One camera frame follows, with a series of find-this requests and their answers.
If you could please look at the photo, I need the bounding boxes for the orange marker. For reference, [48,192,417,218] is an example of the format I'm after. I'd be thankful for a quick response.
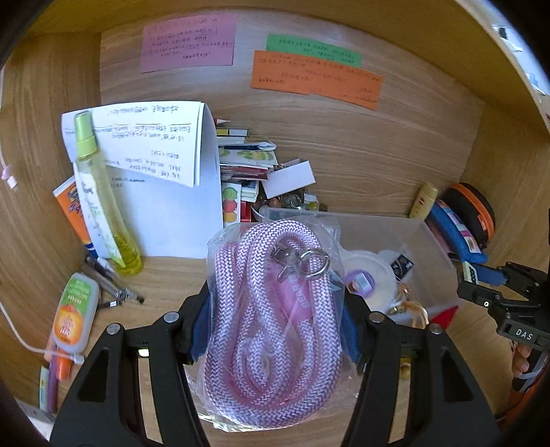
[53,347,72,382]

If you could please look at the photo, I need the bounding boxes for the blue pencil pouch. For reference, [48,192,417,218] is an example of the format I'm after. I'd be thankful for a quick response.
[425,199,489,265]

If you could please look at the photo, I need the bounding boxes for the small yellow bottle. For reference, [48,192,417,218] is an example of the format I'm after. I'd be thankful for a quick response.
[408,181,438,220]

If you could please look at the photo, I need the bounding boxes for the pink paper note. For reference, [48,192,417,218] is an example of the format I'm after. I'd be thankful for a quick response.
[140,12,238,74]

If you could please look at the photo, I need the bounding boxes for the pile of small trinkets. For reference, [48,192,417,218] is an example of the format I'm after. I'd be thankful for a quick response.
[261,193,328,214]

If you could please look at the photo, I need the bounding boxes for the small black card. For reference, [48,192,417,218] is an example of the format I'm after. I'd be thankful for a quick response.
[390,253,416,276]

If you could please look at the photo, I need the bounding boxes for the orange cream tube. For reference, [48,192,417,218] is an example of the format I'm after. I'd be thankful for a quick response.
[52,176,94,251]

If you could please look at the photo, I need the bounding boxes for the orange and black round case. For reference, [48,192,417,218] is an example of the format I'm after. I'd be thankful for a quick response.
[440,182,496,251]

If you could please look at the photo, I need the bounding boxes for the amber translucent clip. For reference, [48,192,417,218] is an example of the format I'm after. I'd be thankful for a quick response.
[393,296,429,328]

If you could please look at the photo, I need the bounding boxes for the green highlighter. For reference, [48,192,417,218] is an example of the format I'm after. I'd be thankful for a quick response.
[38,365,52,410]

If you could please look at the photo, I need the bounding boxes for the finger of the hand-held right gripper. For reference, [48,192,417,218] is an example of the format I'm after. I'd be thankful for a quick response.
[456,281,504,307]
[461,261,508,288]

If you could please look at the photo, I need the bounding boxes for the grey bottle with orange label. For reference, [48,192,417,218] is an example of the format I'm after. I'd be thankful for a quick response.
[51,272,101,351]

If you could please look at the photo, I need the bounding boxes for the round tub with cream lid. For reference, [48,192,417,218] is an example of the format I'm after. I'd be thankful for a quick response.
[341,250,399,309]

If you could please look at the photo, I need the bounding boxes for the pile of assorted cards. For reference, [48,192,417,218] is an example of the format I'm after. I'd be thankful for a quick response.
[214,115,302,225]

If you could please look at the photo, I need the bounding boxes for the green paper note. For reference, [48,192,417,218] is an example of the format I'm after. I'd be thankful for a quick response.
[265,33,363,68]

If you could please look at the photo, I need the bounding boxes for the fruit sticker sheet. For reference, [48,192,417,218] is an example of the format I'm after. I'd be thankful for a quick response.
[222,182,240,225]

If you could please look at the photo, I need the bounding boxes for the printed white paper sheet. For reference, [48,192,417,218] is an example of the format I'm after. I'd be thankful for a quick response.
[59,100,206,189]

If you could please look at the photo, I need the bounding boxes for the purple pen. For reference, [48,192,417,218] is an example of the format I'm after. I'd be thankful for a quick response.
[46,365,59,414]

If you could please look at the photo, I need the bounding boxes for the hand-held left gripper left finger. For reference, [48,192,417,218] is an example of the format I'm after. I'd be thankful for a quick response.
[51,281,211,447]

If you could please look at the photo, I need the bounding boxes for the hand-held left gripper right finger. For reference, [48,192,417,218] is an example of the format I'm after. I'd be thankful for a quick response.
[341,296,501,447]

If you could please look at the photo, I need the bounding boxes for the orange paper note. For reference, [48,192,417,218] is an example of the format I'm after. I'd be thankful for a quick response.
[250,50,384,111]

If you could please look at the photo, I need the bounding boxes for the blank white card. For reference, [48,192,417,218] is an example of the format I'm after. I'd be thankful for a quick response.
[260,159,316,199]

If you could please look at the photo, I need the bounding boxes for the clear plastic storage box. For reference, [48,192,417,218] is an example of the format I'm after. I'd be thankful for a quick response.
[257,206,463,328]

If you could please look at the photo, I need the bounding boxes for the yellow spray bottle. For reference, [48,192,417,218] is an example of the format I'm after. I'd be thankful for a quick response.
[73,110,144,276]

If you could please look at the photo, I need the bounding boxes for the large white paper sheet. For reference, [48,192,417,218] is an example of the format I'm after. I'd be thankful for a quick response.
[101,102,224,260]

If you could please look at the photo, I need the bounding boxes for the person's right hand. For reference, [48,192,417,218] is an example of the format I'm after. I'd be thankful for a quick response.
[510,344,539,380]

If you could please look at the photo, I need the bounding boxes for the pink rope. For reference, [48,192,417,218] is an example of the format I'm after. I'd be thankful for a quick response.
[193,212,347,435]

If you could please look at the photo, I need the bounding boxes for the pink cable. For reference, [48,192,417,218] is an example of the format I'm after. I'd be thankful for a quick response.
[0,154,19,190]

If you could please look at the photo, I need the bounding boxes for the white charging cable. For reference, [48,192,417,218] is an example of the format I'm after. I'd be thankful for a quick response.
[0,301,57,356]

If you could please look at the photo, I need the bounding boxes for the black pens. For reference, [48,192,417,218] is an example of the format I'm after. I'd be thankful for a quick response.
[83,253,145,309]

